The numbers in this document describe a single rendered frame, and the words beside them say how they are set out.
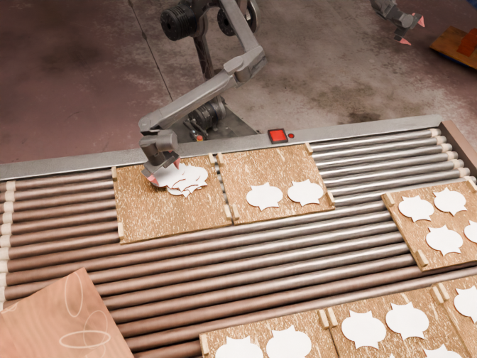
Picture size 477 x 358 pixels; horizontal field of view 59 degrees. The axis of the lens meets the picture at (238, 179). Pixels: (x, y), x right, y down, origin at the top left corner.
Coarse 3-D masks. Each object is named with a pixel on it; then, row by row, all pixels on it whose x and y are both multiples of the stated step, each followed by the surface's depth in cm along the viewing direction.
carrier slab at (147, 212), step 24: (120, 168) 171; (120, 192) 164; (144, 192) 165; (168, 192) 166; (192, 192) 167; (216, 192) 168; (120, 216) 157; (144, 216) 158; (168, 216) 159; (192, 216) 160; (216, 216) 161; (120, 240) 151; (144, 240) 153
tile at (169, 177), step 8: (160, 168) 167; (168, 168) 168; (176, 168) 168; (184, 168) 168; (160, 176) 165; (168, 176) 165; (176, 176) 166; (152, 184) 164; (160, 184) 163; (168, 184) 163
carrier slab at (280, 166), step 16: (304, 144) 188; (224, 160) 179; (240, 160) 179; (256, 160) 180; (272, 160) 181; (288, 160) 182; (304, 160) 182; (224, 176) 173; (240, 176) 174; (256, 176) 175; (272, 176) 175; (288, 176) 176; (304, 176) 177; (320, 176) 177; (240, 192) 169; (240, 208) 164; (256, 208) 165; (272, 208) 165; (288, 208) 166; (304, 208) 166; (320, 208) 167; (240, 224) 161
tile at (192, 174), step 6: (186, 168) 170; (192, 168) 170; (186, 174) 168; (192, 174) 168; (198, 174) 169; (186, 180) 166; (192, 180) 166; (174, 186) 164; (180, 186) 164; (186, 186) 164
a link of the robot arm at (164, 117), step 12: (240, 60) 145; (228, 72) 146; (204, 84) 150; (216, 84) 148; (228, 84) 149; (240, 84) 153; (192, 96) 149; (204, 96) 149; (168, 108) 150; (180, 108) 149; (192, 108) 150; (156, 120) 149; (168, 120) 150
